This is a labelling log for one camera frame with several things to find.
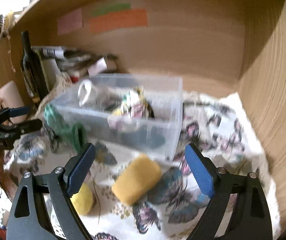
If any green knitted pouch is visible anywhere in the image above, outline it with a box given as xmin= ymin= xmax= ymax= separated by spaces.
xmin=44 ymin=104 xmax=87 ymax=153

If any yellow felt ball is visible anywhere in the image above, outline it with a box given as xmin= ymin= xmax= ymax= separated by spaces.
xmin=70 ymin=183 xmax=94 ymax=216

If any white earphone cable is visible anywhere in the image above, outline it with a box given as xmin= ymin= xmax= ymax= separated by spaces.
xmin=77 ymin=79 xmax=94 ymax=107

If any patterned fabric bundle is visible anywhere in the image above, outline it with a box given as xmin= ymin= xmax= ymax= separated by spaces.
xmin=108 ymin=86 xmax=155 ymax=133

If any yellow sponge block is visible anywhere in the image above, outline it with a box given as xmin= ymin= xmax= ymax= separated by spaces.
xmin=111 ymin=154 xmax=162 ymax=206

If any black chain-trim cloth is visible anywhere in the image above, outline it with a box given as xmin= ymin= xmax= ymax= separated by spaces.
xmin=100 ymin=97 xmax=166 ymax=150

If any pink mug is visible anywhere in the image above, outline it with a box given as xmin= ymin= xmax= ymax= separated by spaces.
xmin=0 ymin=80 xmax=28 ymax=126

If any dark wine bottle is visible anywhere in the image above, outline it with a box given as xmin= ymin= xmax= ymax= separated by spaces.
xmin=21 ymin=31 xmax=48 ymax=107

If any stack of books and papers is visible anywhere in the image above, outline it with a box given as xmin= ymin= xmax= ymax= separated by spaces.
xmin=32 ymin=46 xmax=117 ymax=83

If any small pink box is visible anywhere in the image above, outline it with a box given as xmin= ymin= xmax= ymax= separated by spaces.
xmin=87 ymin=57 xmax=117 ymax=77

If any butterfly print cloth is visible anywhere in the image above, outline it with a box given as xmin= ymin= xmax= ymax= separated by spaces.
xmin=6 ymin=92 xmax=276 ymax=239

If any pink sticky note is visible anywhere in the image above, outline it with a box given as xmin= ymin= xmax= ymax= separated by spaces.
xmin=57 ymin=8 xmax=83 ymax=36

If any clear plastic storage box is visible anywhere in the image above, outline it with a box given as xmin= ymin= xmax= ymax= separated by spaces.
xmin=50 ymin=74 xmax=183 ymax=160

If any orange sticky note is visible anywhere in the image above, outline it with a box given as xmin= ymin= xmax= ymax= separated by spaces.
xmin=89 ymin=9 xmax=148 ymax=34

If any green sticky note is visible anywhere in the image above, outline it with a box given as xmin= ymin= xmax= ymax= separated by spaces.
xmin=91 ymin=3 xmax=131 ymax=17

